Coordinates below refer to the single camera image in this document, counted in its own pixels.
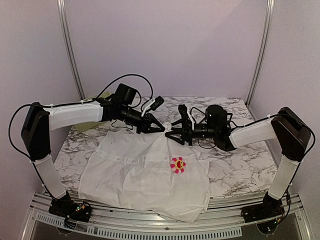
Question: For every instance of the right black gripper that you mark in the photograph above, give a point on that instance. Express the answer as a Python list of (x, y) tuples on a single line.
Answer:
[(187, 132)]

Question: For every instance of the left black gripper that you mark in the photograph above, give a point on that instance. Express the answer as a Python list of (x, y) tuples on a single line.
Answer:
[(145, 126)]

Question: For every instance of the pink flower brooch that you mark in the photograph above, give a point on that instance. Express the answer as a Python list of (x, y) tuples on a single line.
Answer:
[(178, 165)]

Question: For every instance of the white button shirt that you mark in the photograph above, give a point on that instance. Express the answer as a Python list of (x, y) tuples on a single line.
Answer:
[(132, 171)]

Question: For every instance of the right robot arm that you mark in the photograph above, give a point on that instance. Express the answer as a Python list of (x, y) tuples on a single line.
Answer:
[(295, 138)]

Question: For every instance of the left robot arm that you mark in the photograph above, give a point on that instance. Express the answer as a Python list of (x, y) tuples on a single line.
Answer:
[(41, 120)]

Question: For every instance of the black box with brown brooch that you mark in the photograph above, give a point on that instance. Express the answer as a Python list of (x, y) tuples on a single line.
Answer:
[(229, 117)]

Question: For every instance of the green plastic basket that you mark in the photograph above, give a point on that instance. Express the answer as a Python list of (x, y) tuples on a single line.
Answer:
[(90, 118)]

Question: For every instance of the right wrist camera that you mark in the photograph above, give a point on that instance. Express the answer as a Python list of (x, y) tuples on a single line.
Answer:
[(187, 121)]

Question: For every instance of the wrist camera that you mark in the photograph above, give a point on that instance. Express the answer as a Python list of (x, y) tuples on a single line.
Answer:
[(187, 121), (151, 105)]

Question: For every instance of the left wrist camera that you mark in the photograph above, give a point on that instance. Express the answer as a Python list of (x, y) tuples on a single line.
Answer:
[(151, 105)]

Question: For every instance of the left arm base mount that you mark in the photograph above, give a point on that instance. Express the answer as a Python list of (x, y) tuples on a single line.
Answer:
[(71, 210)]

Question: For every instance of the white slotted cable duct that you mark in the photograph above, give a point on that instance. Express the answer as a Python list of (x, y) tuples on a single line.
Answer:
[(124, 234)]

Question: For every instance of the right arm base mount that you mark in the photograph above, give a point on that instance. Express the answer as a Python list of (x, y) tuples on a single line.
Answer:
[(265, 210)]

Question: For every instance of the left aluminium frame post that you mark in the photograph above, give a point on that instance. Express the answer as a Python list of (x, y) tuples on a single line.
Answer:
[(62, 12)]

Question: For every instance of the aluminium frame post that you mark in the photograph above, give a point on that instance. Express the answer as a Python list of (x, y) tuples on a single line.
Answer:
[(262, 51), (62, 12)]

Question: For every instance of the right aluminium frame post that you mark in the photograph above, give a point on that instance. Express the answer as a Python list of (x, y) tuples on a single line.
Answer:
[(262, 51)]

